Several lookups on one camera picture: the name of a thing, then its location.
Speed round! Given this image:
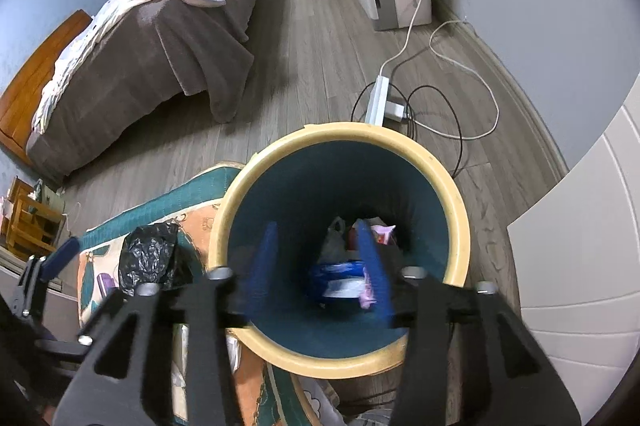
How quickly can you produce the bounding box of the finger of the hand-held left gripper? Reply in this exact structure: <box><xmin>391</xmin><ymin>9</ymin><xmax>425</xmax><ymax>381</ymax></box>
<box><xmin>14</xmin><ymin>235</ymin><xmax>82</xmax><ymax>320</ymax></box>
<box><xmin>36</xmin><ymin>332</ymin><xmax>94</xmax><ymax>355</ymax></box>

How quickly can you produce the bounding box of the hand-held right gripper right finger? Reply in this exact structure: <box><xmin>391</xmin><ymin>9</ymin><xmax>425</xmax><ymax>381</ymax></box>
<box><xmin>356</xmin><ymin>220</ymin><xmax>583</xmax><ymax>426</ymax></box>

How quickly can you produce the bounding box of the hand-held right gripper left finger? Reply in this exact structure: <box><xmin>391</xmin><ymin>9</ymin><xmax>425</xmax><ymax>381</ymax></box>
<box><xmin>52</xmin><ymin>221</ymin><xmax>280</xmax><ymax>426</ymax></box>

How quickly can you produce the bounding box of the pink wrapper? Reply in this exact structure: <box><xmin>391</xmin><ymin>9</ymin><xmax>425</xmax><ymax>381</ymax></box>
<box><xmin>358</xmin><ymin>225</ymin><xmax>397</xmax><ymax>312</ymax></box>

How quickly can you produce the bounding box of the black plastic bag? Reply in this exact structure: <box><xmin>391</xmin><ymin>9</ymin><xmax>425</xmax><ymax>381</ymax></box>
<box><xmin>118</xmin><ymin>222</ymin><xmax>194</xmax><ymax>298</ymax></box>

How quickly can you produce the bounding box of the yellow rimmed teal bin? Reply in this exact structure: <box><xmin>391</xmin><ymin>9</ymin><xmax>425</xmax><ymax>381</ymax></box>
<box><xmin>207</xmin><ymin>122</ymin><xmax>472</xmax><ymax>379</ymax></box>

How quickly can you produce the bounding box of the small wooden rack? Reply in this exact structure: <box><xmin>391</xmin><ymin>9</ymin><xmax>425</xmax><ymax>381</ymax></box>
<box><xmin>0</xmin><ymin>176</ymin><xmax>68</xmax><ymax>259</ymax></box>

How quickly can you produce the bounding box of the blue and white packet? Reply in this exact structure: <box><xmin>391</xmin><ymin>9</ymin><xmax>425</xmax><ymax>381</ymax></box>
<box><xmin>307</xmin><ymin>260</ymin><xmax>371</xmax><ymax>303</ymax></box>

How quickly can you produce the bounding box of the white plastic bag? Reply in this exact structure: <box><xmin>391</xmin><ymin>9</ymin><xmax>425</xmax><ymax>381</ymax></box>
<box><xmin>320</xmin><ymin>217</ymin><xmax>352</xmax><ymax>265</ymax></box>

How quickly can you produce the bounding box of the teal and orange printed rug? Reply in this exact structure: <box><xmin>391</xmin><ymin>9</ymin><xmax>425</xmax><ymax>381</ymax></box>
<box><xmin>77</xmin><ymin>163</ymin><xmax>401</xmax><ymax>426</ymax></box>

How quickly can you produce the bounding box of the white crumpled wrapper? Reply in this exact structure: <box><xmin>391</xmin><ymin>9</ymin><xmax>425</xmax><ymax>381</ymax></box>
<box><xmin>171</xmin><ymin>323</ymin><xmax>242</xmax><ymax>408</ymax></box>

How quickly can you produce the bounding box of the white power strip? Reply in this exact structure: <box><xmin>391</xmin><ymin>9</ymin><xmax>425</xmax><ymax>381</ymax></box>
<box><xmin>364</xmin><ymin>76</ymin><xmax>391</xmax><ymax>127</ymax></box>

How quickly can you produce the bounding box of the wooden bed headboard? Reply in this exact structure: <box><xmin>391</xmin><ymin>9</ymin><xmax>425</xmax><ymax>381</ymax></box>
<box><xmin>0</xmin><ymin>9</ymin><xmax>94</xmax><ymax>157</ymax></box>

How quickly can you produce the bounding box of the white panelled door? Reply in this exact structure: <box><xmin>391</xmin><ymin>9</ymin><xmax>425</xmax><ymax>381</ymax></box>
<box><xmin>506</xmin><ymin>103</ymin><xmax>640</xmax><ymax>407</ymax></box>

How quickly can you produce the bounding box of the bed with brown blanket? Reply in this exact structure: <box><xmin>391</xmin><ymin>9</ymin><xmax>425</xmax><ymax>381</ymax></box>
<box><xmin>25</xmin><ymin>0</ymin><xmax>273</xmax><ymax>184</ymax></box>

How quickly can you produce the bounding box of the looped white cable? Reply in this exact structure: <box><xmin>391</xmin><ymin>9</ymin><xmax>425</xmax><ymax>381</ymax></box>
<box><xmin>406</xmin><ymin>20</ymin><xmax>501</xmax><ymax>141</ymax></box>

